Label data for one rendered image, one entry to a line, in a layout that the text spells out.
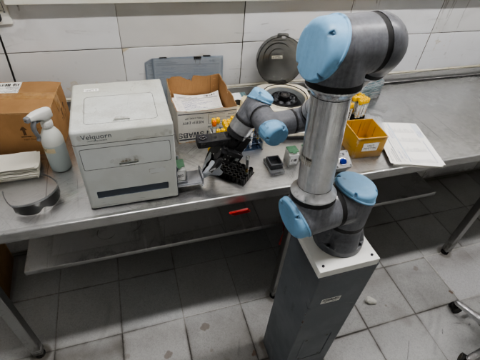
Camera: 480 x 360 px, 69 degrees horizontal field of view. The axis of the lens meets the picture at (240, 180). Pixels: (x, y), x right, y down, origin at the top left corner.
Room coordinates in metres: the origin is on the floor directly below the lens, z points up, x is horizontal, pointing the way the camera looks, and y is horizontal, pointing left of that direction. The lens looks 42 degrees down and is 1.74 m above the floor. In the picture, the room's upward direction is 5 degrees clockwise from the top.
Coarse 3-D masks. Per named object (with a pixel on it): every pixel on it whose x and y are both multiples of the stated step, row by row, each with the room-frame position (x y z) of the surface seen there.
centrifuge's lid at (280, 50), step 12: (276, 36) 1.54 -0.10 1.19; (288, 36) 1.55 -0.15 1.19; (264, 48) 1.57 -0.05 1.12; (276, 48) 1.60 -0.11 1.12; (288, 48) 1.60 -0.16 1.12; (264, 60) 1.57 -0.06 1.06; (276, 60) 1.60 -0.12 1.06; (288, 60) 1.60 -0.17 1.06; (264, 72) 1.56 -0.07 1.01; (276, 72) 1.57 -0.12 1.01; (288, 72) 1.58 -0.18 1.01
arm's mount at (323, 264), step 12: (300, 240) 0.69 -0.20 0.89; (312, 240) 0.68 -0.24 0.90; (312, 252) 0.64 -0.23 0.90; (324, 252) 0.64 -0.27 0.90; (360, 252) 0.65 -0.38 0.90; (372, 252) 0.66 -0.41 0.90; (312, 264) 0.61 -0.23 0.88; (324, 264) 0.60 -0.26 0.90; (336, 264) 0.60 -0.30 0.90; (348, 264) 0.60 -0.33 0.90; (360, 264) 0.61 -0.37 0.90; (372, 264) 0.63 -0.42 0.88; (324, 276) 0.57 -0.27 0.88
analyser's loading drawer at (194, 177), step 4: (200, 168) 0.93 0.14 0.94; (188, 172) 0.92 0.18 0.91; (192, 172) 0.92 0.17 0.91; (196, 172) 0.93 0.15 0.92; (200, 172) 0.91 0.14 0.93; (188, 176) 0.90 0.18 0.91; (192, 176) 0.90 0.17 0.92; (196, 176) 0.90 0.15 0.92; (200, 176) 0.90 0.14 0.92; (188, 180) 0.88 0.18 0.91; (192, 180) 0.88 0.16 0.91; (196, 180) 0.88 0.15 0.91; (200, 180) 0.89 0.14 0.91; (180, 184) 0.86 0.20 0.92; (184, 184) 0.86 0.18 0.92; (188, 184) 0.86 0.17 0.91; (192, 184) 0.87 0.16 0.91
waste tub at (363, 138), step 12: (348, 120) 1.27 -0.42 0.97; (360, 120) 1.28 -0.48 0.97; (372, 120) 1.29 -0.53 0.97; (348, 132) 1.21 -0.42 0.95; (360, 132) 1.29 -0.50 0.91; (372, 132) 1.27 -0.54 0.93; (384, 132) 1.20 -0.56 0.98; (348, 144) 1.19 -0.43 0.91; (360, 144) 1.14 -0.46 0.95; (372, 144) 1.16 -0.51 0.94; (384, 144) 1.18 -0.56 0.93; (360, 156) 1.15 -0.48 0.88; (372, 156) 1.17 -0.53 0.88
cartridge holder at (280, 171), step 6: (270, 156) 1.06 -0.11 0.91; (276, 156) 1.07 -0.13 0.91; (264, 162) 1.06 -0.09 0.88; (270, 162) 1.02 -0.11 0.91; (276, 162) 1.06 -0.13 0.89; (282, 162) 1.03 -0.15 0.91; (270, 168) 1.01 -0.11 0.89; (276, 168) 1.01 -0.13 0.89; (282, 168) 1.02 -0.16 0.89; (276, 174) 1.00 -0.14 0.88
